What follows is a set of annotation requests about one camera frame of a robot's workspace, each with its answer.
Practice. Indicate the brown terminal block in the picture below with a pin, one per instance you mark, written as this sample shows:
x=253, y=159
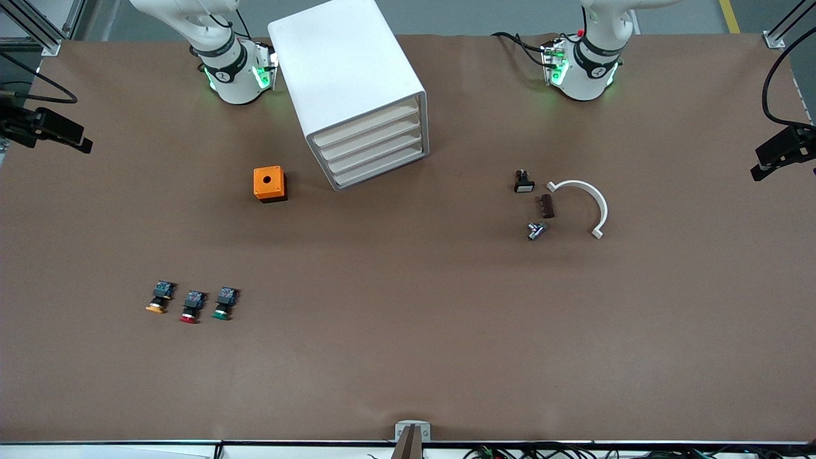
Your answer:
x=547, y=206

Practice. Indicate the green push button switch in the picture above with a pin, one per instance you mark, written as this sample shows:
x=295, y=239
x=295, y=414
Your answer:
x=226, y=297

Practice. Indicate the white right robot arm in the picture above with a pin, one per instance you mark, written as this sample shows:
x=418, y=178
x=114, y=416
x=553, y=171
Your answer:
x=236, y=76

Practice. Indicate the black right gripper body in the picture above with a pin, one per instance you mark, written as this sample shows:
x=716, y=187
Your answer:
x=24, y=124

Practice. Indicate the red push button switch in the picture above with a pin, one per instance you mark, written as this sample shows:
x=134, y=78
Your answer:
x=194, y=299

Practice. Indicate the connector box with green light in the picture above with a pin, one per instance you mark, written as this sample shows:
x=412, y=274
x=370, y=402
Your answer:
x=266, y=67
x=554, y=64

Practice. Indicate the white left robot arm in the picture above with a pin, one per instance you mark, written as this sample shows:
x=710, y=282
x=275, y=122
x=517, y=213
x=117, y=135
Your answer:
x=590, y=76

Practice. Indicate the aluminium frame post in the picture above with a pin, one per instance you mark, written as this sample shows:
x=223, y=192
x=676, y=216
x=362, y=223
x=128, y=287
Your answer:
x=774, y=39
x=51, y=46

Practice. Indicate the orange button enclosure box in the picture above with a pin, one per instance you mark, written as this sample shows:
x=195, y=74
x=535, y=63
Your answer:
x=268, y=182

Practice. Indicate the white rectangular button switch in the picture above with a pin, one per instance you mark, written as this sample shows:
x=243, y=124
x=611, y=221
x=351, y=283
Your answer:
x=524, y=185

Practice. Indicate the white curved bracket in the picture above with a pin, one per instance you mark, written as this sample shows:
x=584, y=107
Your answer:
x=599, y=201

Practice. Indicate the yellow push button switch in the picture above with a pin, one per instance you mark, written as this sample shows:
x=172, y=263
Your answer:
x=162, y=292

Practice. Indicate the grey table edge camera mount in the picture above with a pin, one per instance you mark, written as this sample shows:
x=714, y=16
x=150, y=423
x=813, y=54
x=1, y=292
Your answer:
x=413, y=432

